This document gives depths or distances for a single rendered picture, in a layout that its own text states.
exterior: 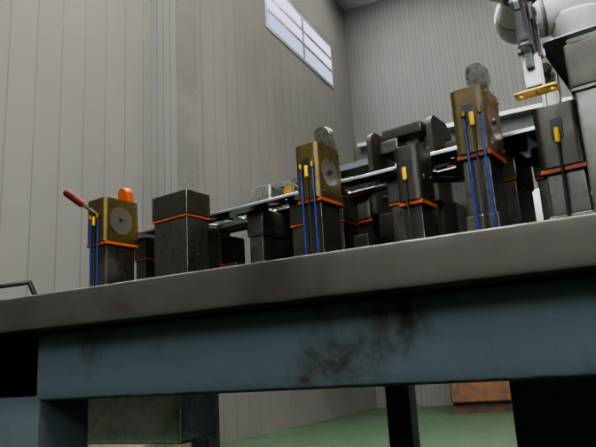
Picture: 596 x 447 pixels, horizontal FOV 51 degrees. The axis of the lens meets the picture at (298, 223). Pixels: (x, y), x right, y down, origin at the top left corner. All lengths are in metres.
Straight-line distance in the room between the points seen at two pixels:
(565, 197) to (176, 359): 0.63
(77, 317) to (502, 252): 0.45
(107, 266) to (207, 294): 1.04
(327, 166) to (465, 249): 0.78
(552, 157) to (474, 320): 0.53
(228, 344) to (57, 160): 4.07
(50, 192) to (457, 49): 7.20
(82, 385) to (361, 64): 10.08
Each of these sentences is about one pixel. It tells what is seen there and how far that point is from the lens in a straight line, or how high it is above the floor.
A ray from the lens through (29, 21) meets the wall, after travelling 4.89.
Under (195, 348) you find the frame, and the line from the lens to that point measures 0.67.
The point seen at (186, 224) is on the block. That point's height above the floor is 0.94.
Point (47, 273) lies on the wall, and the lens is 4.44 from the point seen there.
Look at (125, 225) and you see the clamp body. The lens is 1.69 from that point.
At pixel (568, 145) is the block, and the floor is 0.91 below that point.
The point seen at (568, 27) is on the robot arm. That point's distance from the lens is 1.97.
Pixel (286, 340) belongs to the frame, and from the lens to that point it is 0.61.
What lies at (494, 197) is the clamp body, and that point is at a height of 0.85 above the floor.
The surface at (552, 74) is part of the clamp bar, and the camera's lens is 1.52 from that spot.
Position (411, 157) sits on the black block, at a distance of 1.16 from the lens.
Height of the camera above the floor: 0.60
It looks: 13 degrees up
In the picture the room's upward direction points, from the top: 3 degrees counter-clockwise
